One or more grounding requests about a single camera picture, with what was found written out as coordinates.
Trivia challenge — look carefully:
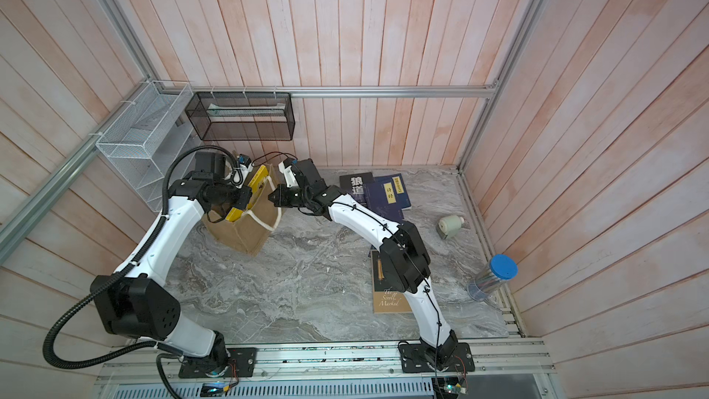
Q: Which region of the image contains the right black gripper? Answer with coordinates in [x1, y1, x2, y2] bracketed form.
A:
[267, 187, 315, 210]

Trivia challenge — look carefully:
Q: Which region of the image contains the yellow cartoon book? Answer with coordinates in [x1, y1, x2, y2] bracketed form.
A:
[224, 163, 271, 223]

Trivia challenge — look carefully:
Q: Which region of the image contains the burlap canvas tote bag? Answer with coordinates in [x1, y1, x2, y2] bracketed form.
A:
[202, 164, 284, 256]

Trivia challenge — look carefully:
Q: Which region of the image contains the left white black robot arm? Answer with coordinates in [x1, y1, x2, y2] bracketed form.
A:
[90, 146, 253, 372]

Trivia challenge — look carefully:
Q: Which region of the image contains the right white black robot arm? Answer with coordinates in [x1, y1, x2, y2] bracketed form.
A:
[269, 159, 458, 369]

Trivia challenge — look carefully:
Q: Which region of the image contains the black wolf title book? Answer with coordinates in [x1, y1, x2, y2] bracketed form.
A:
[339, 172, 374, 207]

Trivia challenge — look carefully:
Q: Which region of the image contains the navy book yellow label middle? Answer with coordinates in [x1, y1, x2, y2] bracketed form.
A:
[369, 202, 404, 224]

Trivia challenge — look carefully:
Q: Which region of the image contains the navy book far right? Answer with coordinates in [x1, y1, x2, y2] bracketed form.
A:
[374, 173, 412, 210]

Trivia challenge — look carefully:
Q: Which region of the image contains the brown gold cover book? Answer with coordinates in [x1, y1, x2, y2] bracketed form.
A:
[370, 249, 412, 314]

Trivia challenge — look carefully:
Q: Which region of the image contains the clear jar blue lid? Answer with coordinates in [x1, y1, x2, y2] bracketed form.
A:
[467, 254, 518, 302]

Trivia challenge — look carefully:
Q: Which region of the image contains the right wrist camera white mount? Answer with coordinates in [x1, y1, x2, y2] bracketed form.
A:
[278, 158, 299, 188]

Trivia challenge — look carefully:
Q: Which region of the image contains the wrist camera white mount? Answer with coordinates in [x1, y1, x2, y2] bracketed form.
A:
[278, 158, 299, 188]
[232, 154, 253, 187]

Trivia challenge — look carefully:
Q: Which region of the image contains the black corrugated cable conduit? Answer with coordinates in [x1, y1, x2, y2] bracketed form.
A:
[42, 145, 239, 399]

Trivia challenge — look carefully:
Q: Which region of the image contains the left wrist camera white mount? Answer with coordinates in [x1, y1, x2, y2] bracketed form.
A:
[232, 154, 253, 187]

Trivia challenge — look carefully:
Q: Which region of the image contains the black wire mesh basket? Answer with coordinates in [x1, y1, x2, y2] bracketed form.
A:
[185, 91, 295, 141]

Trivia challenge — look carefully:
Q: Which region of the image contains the white wire mesh shelf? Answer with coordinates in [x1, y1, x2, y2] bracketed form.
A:
[96, 81, 201, 212]

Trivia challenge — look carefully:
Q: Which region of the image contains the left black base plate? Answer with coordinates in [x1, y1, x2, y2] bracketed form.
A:
[178, 347, 258, 379]

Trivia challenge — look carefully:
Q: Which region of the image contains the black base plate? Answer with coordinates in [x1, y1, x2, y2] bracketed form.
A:
[397, 341, 476, 374]
[178, 347, 258, 379]

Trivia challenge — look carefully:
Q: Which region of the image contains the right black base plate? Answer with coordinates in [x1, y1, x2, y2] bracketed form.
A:
[397, 341, 476, 374]

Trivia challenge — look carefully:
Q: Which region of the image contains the aluminium mounting rail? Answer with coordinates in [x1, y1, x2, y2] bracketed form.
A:
[95, 338, 556, 385]

